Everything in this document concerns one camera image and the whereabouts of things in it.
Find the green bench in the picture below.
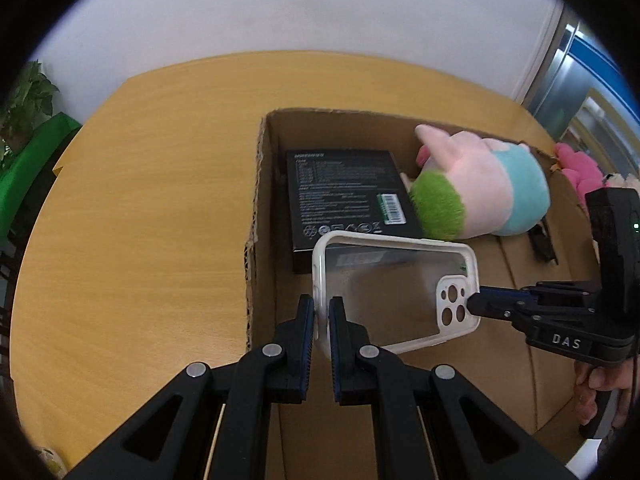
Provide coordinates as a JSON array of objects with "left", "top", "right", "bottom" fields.
[{"left": 0, "top": 112, "right": 83, "bottom": 241}]

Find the clear white-rimmed phone case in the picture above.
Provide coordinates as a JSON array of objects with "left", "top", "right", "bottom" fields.
[{"left": 311, "top": 232, "right": 482, "bottom": 356}]

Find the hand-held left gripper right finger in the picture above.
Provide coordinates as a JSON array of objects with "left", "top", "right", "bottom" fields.
[{"left": 327, "top": 296, "right": 576, "bottom": 480}]

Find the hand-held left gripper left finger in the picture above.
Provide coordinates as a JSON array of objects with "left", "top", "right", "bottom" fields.
[{"left": 65, "top": 294, "right": 316, "bottom": 480}]

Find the small black clip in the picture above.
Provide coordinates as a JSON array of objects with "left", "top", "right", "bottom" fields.
[{"left": 529, "top": 217, "right": 559, "bottom": 265}]

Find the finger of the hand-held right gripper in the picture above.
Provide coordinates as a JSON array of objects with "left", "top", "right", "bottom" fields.
[
  {"left": 466, "top": 292, "right": 539, "bottom": 332},
  {"left": 479, "top": 285, "right": 537, "bottom": 297}
]

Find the black product box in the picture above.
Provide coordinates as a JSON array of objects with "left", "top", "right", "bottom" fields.
[{"left": 286, "top": 149, "right": 426, "bottom": 275}]

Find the pink green blue plush toy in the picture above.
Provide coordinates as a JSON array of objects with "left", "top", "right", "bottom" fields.
[{"left": 402, "top": 124, "right": 552, "bottom": 241}]

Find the beige plush toy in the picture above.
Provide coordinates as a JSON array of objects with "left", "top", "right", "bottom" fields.
[{"left": 605, "top": 172, "right": 640, "bottom": 192}]

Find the person's right hand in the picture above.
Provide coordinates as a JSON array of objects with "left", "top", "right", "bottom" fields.
[{"left": 571, "top": 359, "right": 636, "bottom": 428}]

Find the brown cardboard box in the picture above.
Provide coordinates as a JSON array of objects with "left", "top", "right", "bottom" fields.
[{"left": 244, "top": 106, "right": 596, "bottom": 480}]

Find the green potted plant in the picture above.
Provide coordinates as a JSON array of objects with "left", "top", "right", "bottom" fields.
[{"left": 0, "top": 60, "right": 60, "bottom": 161}]

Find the glass door with blue sign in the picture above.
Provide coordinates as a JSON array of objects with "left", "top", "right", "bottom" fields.
[{"left": 520, "top": 5, "right": 640, "bottom": 161}]

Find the pale patterned object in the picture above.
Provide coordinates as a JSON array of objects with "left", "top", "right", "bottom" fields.
[{"left": 35, "top": 447, "right": 68, "bottom": 479}]

